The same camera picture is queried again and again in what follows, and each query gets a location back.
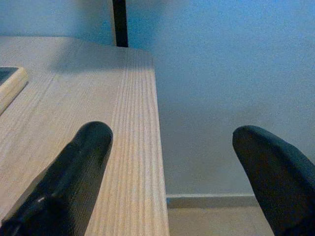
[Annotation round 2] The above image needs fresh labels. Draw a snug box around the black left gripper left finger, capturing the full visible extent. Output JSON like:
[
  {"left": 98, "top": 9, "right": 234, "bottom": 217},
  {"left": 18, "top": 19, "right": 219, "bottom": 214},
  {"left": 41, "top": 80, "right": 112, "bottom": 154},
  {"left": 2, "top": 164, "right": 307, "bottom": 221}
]
[{"left": 0, "top": 121, "right": 114, "bottom": 236}]

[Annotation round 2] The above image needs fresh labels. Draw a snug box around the black upright pole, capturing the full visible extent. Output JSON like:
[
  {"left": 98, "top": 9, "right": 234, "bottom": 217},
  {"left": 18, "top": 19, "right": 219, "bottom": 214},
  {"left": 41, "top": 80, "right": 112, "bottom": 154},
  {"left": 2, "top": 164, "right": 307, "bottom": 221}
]
[{"left": 112, "top": 0, "right": 129, "bottom": 48}]

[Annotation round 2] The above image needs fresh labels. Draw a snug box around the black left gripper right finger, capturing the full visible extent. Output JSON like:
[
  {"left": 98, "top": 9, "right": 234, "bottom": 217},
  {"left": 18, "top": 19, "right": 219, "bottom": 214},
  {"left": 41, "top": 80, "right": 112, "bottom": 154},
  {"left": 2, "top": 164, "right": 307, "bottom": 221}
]
[{"left": 232, "top": 125, "right": 315, "bottom": 236}]

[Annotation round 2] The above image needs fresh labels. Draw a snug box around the light wooden table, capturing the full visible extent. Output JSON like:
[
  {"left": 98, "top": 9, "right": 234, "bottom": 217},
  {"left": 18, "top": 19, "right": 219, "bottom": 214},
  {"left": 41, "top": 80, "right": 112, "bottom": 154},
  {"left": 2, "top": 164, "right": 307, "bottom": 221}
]
[{"left": 0, "top": 36, "right": 170, "bottom": 236}]

